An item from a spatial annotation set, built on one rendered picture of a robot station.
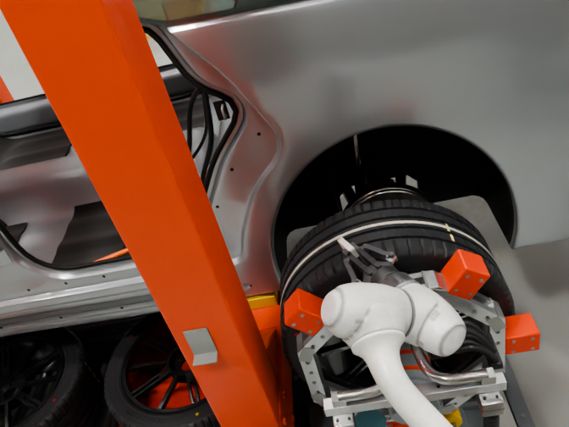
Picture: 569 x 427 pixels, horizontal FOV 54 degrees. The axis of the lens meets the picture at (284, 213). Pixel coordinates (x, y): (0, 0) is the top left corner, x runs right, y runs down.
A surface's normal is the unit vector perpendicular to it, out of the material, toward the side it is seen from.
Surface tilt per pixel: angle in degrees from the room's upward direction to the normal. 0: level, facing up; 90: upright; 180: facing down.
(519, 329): 0
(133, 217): 90
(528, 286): 0
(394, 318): 48
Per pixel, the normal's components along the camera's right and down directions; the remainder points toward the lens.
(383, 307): 0.46, -0.47
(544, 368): -0.22, -0.77
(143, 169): 0.02, 0.60
